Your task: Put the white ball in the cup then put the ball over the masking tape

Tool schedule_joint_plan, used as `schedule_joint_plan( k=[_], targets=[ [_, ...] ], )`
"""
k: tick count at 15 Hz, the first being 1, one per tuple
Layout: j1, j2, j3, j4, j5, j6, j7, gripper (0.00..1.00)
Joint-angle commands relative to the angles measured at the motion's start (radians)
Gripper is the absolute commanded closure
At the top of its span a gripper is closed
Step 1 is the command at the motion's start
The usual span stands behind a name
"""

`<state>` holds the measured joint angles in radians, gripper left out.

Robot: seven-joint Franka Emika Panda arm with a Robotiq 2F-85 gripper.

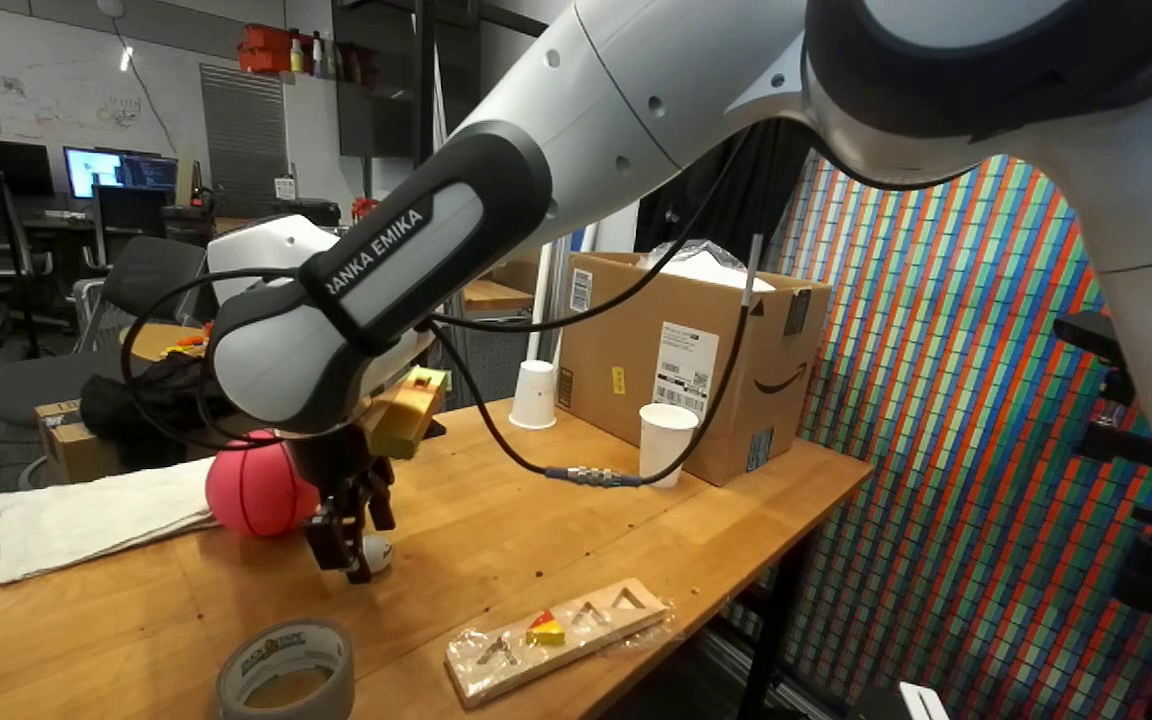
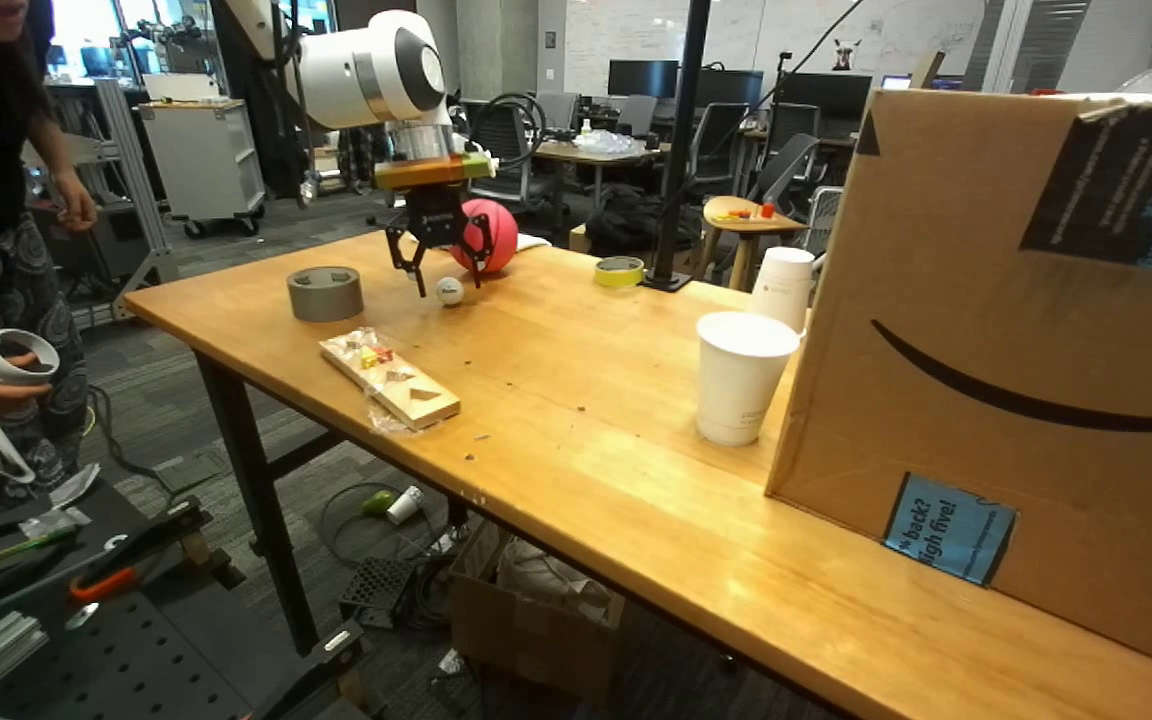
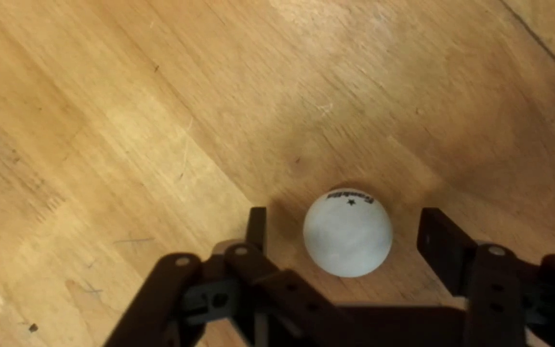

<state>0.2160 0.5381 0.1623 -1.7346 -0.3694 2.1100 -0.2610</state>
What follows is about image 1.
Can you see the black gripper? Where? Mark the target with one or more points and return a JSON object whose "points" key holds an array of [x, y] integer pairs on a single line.
{"points": [[339, 464]]}

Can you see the red mini basketball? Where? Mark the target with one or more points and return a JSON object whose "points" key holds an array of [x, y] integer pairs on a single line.
{"points": [[249, 490]]}

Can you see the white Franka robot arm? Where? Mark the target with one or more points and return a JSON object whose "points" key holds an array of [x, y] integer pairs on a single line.
{"points": [[601, 93]]}

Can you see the grey masking tape roll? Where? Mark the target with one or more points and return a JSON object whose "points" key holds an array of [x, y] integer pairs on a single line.
{"points": [[341, 680]]}

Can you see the white paper cup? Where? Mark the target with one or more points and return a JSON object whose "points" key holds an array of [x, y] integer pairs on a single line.
{"points": [[663, 434], [533, 396]]}

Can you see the yellow red puzzle piece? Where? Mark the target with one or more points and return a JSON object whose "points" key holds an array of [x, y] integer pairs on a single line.
{"points": [[547, 628]]}

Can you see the black backpack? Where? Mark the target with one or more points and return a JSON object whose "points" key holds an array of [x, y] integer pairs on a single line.
{"points": [[151, 402]]}

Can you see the wooden shape puzzle board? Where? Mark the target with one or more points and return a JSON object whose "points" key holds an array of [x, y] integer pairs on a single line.
{"points": [[591, 628]]}

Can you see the white towel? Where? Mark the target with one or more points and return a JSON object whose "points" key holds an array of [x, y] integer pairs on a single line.
{"points": [[88, 519]]}

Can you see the round wooden side table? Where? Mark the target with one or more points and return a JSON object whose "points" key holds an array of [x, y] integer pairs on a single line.
{"points": [[158, 342]]}

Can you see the small brown cardboard box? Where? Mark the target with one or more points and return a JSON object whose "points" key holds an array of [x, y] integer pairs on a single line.
{"points": [[63, 442]]}

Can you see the grey office chair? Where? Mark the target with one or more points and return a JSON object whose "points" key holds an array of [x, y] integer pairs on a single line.
{"points": [[158, 273]]}

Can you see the large cardboard shipping box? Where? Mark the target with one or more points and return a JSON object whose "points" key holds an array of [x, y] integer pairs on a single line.
{"points": [[628, 332]]}

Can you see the lit computer monitor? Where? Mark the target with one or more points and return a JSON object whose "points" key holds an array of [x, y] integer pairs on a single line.
{"points": [[111, 169]]}

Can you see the clear plastic bag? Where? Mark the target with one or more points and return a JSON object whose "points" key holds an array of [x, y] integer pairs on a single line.
{"points": [[716, 267]]}

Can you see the red container on shelf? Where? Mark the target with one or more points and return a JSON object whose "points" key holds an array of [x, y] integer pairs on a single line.
{"points": [[263, 50]]}

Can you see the white paper tag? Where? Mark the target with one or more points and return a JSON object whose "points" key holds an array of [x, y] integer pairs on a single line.
{"points": [[920, 700]]}

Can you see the yellowish wrist camera box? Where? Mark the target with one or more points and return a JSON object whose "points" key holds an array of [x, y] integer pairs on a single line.
{"points": [[404, 410]]}

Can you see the black metal table frame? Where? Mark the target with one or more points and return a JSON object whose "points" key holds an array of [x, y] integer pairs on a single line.
{"points": [[768, 627]]}

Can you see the black camera on stand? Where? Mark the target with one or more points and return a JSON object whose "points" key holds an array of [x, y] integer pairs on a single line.
{"points": [[1108, 402]]}

